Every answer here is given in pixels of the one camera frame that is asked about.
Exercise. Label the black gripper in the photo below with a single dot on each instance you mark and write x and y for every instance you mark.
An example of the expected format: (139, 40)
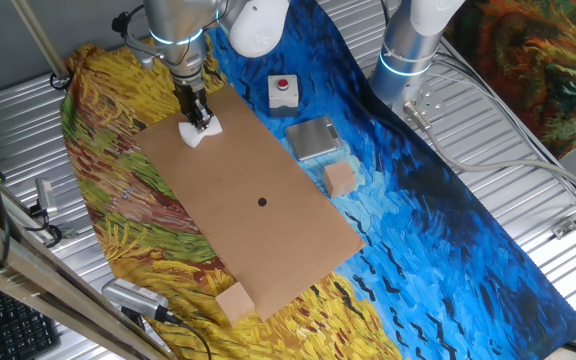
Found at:
(189, 94)

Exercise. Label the white sponge block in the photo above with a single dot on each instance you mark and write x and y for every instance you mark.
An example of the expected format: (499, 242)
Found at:
(188, 136)

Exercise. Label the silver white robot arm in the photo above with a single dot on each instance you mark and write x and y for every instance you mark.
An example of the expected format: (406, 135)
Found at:
(175, 20)

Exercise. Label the brown cardboard sheet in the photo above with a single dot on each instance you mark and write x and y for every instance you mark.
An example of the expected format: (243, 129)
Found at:
(228, 175)

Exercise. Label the grey box red button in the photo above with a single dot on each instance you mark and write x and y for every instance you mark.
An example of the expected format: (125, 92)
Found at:
(283, 100)

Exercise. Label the silver kitchen scale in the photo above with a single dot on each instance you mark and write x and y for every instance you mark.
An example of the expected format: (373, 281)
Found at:
(310, 140)

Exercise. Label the wooden block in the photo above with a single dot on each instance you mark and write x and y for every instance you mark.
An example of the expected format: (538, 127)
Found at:
(339, 180)
(234, 305)

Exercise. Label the grey metal pole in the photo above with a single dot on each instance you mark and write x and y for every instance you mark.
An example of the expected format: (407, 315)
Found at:
(38, 35)

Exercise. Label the blue yellow painted tablecloth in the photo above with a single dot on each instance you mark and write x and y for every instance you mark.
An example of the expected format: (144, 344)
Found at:
(418, 250)

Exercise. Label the black keyboard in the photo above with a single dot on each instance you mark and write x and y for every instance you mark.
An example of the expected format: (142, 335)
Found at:
(13, 330)

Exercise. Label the orange painted cloth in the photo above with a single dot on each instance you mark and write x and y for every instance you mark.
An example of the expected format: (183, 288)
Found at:
(543, 65)

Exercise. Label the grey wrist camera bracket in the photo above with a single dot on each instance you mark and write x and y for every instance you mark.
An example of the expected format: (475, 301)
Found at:
(142, 50)

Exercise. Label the small silver camera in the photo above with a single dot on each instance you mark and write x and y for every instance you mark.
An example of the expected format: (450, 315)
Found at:
(45, 195)

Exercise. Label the ribbed silver camera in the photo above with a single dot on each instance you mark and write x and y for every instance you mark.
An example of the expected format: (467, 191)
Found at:
(133, 295)

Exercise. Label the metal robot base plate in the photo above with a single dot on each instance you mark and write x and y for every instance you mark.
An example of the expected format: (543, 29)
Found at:
(430, 102)

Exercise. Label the aluminium frame beam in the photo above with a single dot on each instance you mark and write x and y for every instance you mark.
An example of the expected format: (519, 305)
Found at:
(43, 290)

